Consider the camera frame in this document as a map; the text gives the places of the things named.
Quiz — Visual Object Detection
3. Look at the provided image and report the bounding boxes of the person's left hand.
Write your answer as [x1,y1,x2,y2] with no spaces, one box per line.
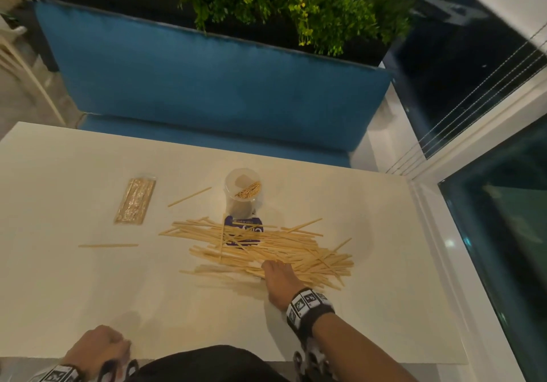
[63,325,132,370]

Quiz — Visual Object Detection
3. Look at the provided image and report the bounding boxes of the person's right hand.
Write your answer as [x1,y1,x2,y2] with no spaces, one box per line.
[261,260,309,312]

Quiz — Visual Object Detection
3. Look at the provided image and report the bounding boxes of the pile of wooden sticks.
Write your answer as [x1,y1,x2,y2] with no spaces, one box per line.
[158,215,356,291]

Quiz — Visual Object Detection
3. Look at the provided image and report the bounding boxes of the person's right forearm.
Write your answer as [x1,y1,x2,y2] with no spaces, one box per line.
[310,311,419,382]

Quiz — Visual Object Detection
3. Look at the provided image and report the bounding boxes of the blue printed card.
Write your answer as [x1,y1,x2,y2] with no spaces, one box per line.
[223,214,265,247]

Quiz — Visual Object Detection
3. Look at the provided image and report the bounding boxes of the black marker wristband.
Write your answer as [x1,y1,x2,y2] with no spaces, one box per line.
[28,363,87,382]
[285,288,336,339]

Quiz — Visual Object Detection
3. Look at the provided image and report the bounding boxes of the clear plastic cup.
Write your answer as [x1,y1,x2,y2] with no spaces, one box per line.
[223,168,265,227]

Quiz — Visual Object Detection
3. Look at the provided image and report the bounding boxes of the bundle of toothpicks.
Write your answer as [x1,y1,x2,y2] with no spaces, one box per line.
[234,180,262,200]

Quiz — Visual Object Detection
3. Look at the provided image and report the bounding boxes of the person's black trousers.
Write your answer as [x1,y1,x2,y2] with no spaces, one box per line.
[136,344,296,382]

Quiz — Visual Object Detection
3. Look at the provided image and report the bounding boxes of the clear toothpick packet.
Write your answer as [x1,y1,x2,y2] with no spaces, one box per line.
[113,176,157,225]

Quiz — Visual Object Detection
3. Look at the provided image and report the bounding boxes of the blue bench seat cushion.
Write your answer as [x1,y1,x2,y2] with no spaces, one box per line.
[79,114,352,168]

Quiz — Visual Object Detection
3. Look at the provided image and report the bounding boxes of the blue bench backrest cushion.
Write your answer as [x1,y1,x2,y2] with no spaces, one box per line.
[34,0,394,155]

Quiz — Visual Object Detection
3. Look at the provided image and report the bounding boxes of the green leafy plants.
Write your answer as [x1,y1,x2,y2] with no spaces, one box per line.
[80,0,454,57]

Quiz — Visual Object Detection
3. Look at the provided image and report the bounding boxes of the white chair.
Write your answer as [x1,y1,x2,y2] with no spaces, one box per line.
[0,0,67,127]

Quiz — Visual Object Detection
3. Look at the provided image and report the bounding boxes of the black wrist camera strap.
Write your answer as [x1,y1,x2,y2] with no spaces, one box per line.
[97,358,141,382]

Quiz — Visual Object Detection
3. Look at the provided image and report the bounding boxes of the white black wrist camera mount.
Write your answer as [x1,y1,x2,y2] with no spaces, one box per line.
[292,336,339,382]

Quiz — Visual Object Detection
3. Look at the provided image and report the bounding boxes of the white window frame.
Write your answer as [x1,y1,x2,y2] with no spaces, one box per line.
[368,0,547,382]

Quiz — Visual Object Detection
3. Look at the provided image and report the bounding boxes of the thin white blind cords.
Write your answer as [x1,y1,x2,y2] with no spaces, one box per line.
[386,35,547,176]

